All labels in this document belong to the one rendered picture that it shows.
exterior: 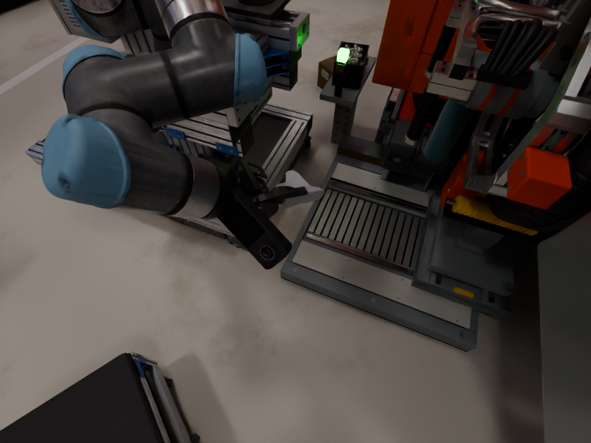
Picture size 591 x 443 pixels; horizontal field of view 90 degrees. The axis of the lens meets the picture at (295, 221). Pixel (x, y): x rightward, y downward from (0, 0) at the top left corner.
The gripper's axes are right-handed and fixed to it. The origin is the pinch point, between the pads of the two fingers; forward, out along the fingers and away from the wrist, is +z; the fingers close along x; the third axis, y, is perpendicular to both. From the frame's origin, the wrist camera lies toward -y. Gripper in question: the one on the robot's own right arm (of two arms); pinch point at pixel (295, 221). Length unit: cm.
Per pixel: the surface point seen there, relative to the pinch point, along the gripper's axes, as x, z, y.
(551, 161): -40, 28, -11
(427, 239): -7, 99, -2
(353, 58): -31, 75, 82
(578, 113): -47, 24, -8
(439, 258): -7, 87, -12
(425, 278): 2, 89, -15
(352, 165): 2, 108, 56
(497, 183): -33, 37, -8
